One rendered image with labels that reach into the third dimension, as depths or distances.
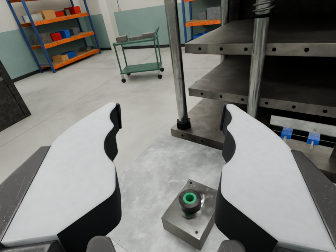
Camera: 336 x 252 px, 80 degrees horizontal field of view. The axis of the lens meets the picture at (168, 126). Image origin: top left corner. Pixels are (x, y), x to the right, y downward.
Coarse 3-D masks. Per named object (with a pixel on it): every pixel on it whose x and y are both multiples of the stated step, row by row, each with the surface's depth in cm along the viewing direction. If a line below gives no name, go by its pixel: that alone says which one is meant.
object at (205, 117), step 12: (192, 108) 151; (204, 108) 149; (216, 108) 146; (240, 108) 142; (264, 108) 138; (192, 120) 137; (204, 120) 135; (216, 120) 133; (264, 120) 126; (180, 132) 129; (192, 132) 125; (204, 132) 124; (216, 132) 122; (204, 144) 122; (216, 144) 116; (312, 156) 96; (324, 168) 89
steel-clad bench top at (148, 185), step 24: (168, 144) 116; (192, 144) 113; (144, 168) 102; (168, 168) 100; (192, 168) 98; (216, 168) 96; (120, 192) 91; (144, 192) 89; (168, 192) 88; (144, 216) 79; (120, 240) 73; (144, 240) 71; (168, 240) 70; (216, 240) 68
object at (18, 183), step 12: (36, 156) 7; (24, 168) 7; (36, 168) 7; (12, 180) 6; (24, 180) 6; (0, 192) 6; (12, 192) 6; (24, 192) 6; (0, 204) 6; (12, 204) 6; (0, 216) 5; (12, 216) 5; (0, 228) 5; (0, 240) 5
